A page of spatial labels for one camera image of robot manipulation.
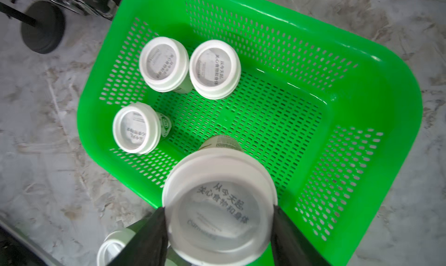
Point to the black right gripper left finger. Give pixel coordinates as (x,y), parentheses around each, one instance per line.
(149,245)

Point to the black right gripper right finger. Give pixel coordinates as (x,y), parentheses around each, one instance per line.
(289,245)

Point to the green plastic basket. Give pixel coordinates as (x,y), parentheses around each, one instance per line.
(330,115)

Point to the black microphone stand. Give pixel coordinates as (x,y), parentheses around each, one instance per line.
(42,27)

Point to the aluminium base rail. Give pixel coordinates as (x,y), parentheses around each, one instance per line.
(18,250)

